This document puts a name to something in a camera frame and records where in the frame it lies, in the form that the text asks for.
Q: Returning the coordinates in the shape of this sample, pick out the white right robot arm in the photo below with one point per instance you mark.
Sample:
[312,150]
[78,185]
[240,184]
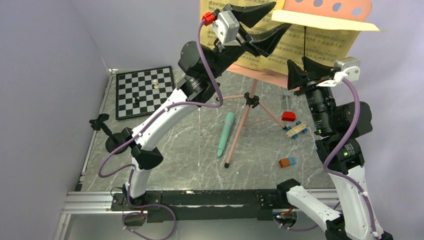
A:
[339,117]

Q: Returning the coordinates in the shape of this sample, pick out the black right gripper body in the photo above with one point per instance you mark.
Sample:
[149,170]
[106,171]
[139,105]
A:
[311,84]

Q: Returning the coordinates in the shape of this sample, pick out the mint green toy recorder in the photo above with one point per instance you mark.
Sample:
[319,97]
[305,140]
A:
[228,123]

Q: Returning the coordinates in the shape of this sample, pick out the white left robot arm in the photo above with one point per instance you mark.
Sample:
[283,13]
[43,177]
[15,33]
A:
[198,87]

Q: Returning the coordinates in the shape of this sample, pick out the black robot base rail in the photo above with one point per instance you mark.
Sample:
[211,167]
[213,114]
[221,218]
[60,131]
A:
[185,205]

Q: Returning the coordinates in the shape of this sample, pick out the yellow sheet music page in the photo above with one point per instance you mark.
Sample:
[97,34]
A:
[323,33]
[233,40]

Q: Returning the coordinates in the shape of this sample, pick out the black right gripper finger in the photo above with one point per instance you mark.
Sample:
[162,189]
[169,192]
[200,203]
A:
[296,77]
[315,70]

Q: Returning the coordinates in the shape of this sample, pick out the black white chessboard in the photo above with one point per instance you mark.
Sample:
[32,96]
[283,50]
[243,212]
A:
[139,84]

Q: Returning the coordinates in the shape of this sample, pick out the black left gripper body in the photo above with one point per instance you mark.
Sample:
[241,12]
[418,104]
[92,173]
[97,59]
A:
[229,55]

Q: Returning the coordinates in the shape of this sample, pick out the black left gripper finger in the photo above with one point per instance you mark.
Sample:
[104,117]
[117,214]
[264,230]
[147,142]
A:
[250,15]
[265,43]

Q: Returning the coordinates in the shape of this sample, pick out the black clamp knob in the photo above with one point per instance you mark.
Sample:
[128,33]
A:
[114,140]

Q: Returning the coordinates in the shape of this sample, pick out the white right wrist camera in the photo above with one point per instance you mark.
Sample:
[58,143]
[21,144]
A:
[345,68]

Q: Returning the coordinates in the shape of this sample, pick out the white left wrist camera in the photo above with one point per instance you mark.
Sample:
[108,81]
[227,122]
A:
[225,26]

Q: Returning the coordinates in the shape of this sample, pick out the orange blue toy block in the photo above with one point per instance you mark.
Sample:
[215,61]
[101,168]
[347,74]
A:
[287,162]

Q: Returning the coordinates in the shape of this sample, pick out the yellow sheet music bottom page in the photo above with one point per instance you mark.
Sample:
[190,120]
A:
[323,33]

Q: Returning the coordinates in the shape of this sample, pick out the yellow sheet music top page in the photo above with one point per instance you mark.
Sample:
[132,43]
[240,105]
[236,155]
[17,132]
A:
[233,40]

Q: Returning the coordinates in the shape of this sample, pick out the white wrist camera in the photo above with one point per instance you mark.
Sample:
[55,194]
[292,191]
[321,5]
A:
[225,26]
[345,68]

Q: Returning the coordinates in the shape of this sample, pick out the grey metal bracket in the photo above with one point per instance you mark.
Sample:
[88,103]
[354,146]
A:
[287,94]

